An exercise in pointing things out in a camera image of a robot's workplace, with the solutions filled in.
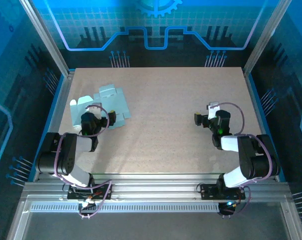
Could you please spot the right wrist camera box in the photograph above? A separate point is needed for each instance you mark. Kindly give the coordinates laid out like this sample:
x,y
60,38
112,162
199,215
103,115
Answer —
x,y
212,110

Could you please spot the aluminium corner post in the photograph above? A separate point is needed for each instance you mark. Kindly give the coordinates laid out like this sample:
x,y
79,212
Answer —
x,y
47,37
265,37

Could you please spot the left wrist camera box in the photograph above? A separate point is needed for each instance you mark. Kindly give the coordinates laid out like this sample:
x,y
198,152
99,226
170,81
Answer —
x,y
98,113

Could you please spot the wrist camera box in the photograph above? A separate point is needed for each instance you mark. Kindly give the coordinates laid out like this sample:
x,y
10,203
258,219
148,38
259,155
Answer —
x,y
212,110
98,113

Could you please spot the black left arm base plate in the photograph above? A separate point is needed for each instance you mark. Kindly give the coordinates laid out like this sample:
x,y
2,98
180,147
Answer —
x,y
73,194

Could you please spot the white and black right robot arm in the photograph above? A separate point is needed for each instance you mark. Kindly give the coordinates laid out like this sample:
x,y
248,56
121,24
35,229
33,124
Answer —
x,y
253,155

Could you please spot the pale green paper box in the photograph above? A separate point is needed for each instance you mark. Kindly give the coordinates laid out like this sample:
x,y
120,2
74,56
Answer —
x,y
116,102

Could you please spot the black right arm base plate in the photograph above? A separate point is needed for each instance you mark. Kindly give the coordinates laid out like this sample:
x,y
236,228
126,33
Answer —
x,y
208,192

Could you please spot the aluminium mounting rail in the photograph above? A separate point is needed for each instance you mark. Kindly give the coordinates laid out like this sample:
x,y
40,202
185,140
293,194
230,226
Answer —
x,y
153,186

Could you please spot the aluminium side rail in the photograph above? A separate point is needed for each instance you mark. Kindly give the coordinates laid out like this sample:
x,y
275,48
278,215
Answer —
x,y
55,125
256,105

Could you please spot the black connector module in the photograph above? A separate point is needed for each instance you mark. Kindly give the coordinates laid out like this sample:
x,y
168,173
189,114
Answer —
x,y
226,211
89,208

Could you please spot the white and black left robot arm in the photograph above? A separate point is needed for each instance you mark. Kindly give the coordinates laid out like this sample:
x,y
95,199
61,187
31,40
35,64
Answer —
x,y
66,155

